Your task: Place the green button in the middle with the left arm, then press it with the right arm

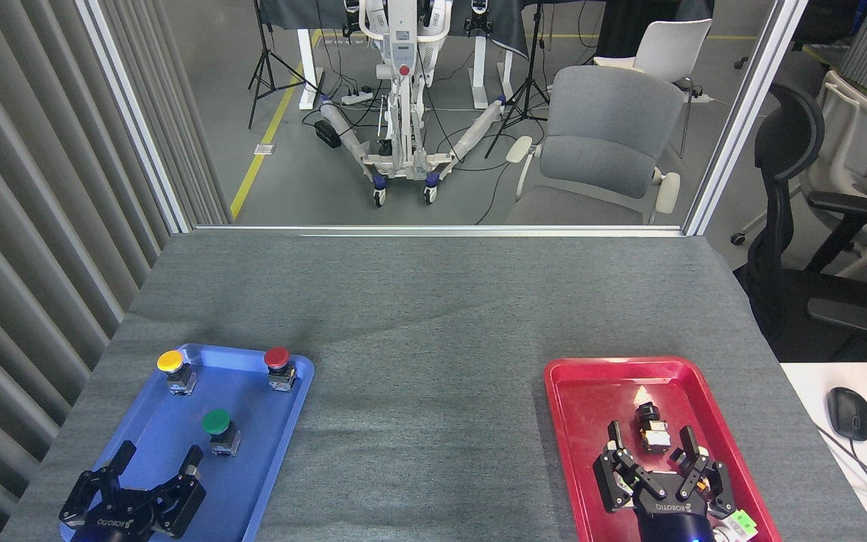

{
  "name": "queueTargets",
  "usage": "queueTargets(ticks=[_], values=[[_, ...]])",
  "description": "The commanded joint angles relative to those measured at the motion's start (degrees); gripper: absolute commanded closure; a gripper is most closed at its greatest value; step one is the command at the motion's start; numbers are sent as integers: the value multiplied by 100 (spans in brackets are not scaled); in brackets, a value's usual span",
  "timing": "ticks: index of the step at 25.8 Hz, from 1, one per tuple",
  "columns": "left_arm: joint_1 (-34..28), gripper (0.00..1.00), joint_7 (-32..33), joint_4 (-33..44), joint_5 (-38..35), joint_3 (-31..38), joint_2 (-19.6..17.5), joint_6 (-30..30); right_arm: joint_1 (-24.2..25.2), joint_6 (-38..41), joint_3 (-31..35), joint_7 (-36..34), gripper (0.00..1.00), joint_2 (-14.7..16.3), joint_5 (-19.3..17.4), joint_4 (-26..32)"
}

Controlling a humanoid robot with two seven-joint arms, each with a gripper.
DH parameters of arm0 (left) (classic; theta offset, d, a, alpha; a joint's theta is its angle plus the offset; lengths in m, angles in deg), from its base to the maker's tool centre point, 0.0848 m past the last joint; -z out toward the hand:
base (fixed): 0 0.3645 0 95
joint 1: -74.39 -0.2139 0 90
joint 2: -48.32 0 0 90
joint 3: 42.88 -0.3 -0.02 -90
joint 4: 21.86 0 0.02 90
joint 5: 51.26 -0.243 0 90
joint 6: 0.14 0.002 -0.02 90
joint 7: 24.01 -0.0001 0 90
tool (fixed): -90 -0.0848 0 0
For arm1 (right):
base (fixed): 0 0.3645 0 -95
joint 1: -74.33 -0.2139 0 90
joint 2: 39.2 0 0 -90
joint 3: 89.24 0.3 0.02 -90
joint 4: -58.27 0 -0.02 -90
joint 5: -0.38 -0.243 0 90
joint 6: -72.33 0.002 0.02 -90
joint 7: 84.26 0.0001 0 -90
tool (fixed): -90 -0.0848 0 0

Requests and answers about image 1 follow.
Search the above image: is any black knob switch white base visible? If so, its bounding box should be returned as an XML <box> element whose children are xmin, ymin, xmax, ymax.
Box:
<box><xmin>633</xmin><ymin>403</ymin><xmax>672</xmax><ymax>453</ymax></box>

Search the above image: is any red push button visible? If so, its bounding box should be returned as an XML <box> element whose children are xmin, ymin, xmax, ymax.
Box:
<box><xmin>263</xmin><ymin>346</ymin><xmax>298</xmax><ymax>393</ymax></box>

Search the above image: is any black camera tripod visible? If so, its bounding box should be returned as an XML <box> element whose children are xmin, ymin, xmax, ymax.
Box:
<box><xmin>485</xmin><ymin>0</ymin><xmax>552</xmax><ymax>160</ymax></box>
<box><xmin>248</xmin><ymin>0</ymin><xmax>321</xmax><ymax>129</ymax></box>

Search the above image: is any white desk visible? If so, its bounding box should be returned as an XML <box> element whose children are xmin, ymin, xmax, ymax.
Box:
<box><xmin>780</xmin><ymin>363</ymin><xmax>867</xmax><ymax>542</ymax></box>

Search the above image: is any black cloth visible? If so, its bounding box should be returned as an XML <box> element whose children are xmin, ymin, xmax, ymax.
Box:
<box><xmin>257</xmin><ymin>0</ymin><xmax>530</xmax><ymax>62</ymax></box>

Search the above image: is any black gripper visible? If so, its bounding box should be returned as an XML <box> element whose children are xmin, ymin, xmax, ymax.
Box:
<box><xmin>59</xmin><ymin>440</ymin><xmax>208</xmax><ymax>542</ymax></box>
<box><xmin>592</xmin><ymin>420</ymin><xmax>738</xmax><ymax>542</ymax></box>

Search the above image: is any white table leg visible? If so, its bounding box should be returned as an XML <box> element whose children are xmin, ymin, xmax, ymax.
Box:
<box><xmin>297</xmin><ymin>29</ymin><xmax>326</xmax><ymax>111</ymax></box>
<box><xmin>471</xmin><ymin>34</ymin><xmax>514</xmax><ymax>111</ymax></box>

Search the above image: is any black computer mouse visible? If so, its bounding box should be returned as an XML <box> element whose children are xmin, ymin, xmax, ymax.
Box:
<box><xmin>827</xmin><ymin>387</ymin><xmax>867</xmax><ymax>442</ymax></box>

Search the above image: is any white plastic chair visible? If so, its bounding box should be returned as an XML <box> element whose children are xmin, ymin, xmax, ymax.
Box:
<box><xmin>594</xmin><ymin>19</ymin><xmax>713</xmax><ymax>160</ymax></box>

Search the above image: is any green and white switch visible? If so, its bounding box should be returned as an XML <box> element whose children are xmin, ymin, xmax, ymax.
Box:
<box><xmin>708</xmin><ymin>510</ymin><xmax>759</xmax><ymax>542</ymax></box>

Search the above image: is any blue plastic tray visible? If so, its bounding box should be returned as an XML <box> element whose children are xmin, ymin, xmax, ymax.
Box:
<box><xmin>59</xmin><ymin>344</ymin><xmax>315</xmax><ymax>542</ymax></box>

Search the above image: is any grey office chair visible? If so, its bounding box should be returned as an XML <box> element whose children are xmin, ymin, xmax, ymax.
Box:
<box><xmin>505</xmin><ymin>65</ymin><xmax>686</xmax><ymax>227</ymax></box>

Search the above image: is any red plastic tray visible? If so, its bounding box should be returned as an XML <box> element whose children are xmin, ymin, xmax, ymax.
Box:
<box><xmin>543</xmin><ymin>356</ymin><xmax>783</xmax><ymax>542</ymax></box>

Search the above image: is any silver frame rail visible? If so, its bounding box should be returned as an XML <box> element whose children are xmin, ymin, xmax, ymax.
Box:
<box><xmin>193</xmin><ymin>224</ymin><xmax>686</xmax><ymax>239</ymax></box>

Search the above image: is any black mesh office chair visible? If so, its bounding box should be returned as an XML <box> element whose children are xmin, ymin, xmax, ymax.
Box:
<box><xmin>735</xmin><ymin>83</ymin><xmax>867</xmax><ymax>363</ymax></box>

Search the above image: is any yellow push button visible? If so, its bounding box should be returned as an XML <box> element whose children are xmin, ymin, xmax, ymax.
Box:
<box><xmin>157</xmin><ymin>350</ymin><xmax>199</xmax><ymax>397</ymax></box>

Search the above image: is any black knob switch orange base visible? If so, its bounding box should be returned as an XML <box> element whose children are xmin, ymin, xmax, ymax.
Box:
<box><xmin>669</xmin><ymin>447</ymin><xmax>729</xmax><ymax>501</ymax></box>

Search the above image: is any white frame office chair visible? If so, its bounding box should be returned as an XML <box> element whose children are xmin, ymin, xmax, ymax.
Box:
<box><xmin>731</xmin><ymin>70</ymin><xmax>867</xmax><ymax>279</ymax></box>

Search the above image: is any green push button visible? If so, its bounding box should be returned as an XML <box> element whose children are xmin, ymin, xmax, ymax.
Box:
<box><xmin>202</xmin><ymin>409</ymin><xmax>242</xmax><ymax>457</ymax></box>

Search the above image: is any black mouse cable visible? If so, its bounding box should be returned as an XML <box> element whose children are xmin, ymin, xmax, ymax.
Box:
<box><xmin>814</xmin><ymin>422</ymin><xmax>867</xmax><ymax>513</ymax></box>

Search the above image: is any silver frame post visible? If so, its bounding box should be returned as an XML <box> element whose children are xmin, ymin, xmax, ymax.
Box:
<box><xmin>682</xmin><ymin>0</ymin><xmax>811</xmax><ymax>236</ymax></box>
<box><xmin>76</xmin><ymin>0</ymin><xmax>195</xmax><ymax>235</ymax></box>

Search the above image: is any white wheeled stand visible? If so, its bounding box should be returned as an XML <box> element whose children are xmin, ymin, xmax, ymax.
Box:
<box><xmin>319</xmin><ymin>0</ymin><xmax>507</xmax><ymax>209</ymax></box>

